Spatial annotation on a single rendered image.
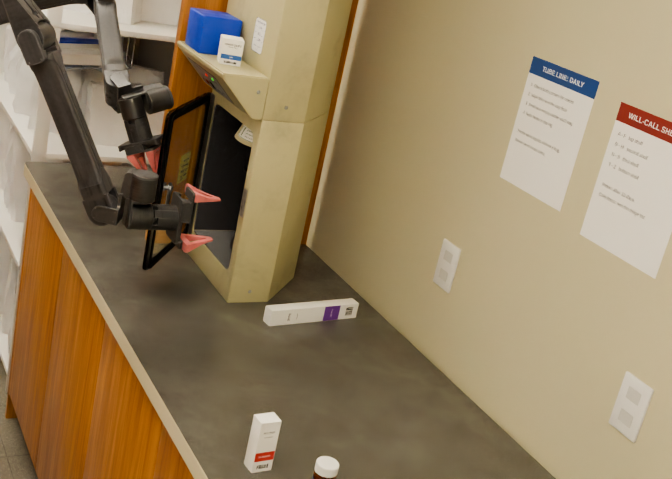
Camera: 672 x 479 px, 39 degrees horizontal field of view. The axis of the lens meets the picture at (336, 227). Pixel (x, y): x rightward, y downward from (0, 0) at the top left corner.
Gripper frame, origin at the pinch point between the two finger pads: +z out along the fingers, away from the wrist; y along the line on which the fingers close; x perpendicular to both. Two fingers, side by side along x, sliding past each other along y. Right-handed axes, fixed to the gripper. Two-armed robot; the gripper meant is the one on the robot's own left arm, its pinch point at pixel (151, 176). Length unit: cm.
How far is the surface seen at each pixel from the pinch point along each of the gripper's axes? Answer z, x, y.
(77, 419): 59, 4, 38
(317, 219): 32, -54, -24
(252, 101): -13.2, 5.1, -31.1
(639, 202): 16, 36, -109
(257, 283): 31.9, -1.3, -18.7
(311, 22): -27, -2, -47
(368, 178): 19, -36, -45
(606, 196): 16, 29, -103
